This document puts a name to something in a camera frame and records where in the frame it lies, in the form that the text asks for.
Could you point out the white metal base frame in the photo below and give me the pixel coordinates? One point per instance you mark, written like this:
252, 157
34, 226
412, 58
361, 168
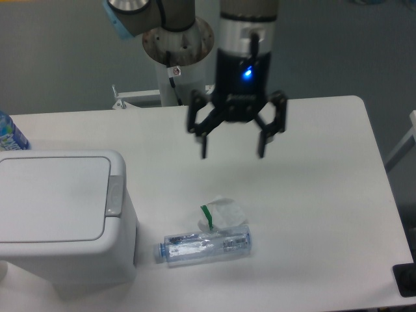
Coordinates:
127, 100

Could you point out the white frame at right edge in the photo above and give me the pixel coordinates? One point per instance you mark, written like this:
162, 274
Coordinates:
402, 148

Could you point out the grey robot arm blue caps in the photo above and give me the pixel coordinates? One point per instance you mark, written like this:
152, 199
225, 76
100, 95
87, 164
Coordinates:
246, 29

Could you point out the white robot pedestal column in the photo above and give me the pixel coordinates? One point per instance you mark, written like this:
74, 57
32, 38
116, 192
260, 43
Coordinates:
180, 60

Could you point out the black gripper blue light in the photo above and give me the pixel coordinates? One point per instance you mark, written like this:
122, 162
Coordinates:
242, 84

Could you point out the black clamp at table edge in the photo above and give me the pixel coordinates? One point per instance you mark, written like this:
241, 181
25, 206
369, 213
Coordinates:
405, 279

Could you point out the white push-lid trash can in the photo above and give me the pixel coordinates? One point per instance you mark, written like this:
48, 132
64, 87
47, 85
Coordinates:
67, 217

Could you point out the crumpled white wrapper green stripe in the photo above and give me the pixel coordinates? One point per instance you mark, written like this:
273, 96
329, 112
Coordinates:
221, 213

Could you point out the clear plastic bottle blue cap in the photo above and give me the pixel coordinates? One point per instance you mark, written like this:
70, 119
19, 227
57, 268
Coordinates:
201, 247

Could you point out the blue labelled bottle at edge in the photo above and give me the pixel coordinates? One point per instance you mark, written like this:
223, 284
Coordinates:
11, 137

